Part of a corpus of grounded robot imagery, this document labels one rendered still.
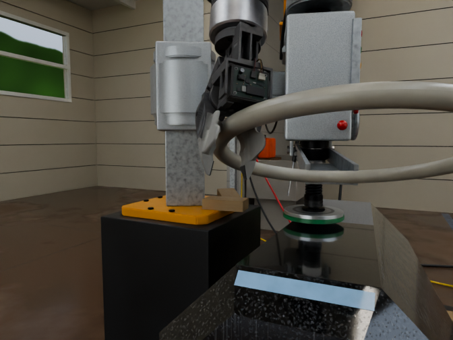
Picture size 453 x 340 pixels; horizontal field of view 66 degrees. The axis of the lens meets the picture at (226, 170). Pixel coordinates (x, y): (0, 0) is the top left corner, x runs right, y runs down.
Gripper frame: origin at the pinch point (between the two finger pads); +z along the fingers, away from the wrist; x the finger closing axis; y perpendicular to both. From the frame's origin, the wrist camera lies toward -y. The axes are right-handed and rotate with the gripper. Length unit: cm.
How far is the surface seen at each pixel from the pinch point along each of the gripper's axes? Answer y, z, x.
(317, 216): -52, 0, 54
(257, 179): -316, -64, 159
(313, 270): -24.2, 15.8, 32.1
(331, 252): -33, 12, 44
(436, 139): -307, -156, 450
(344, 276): -18.7, 16.6, 36.7
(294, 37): -42, -57, 37
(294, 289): -22.2, 19.9, 26.0
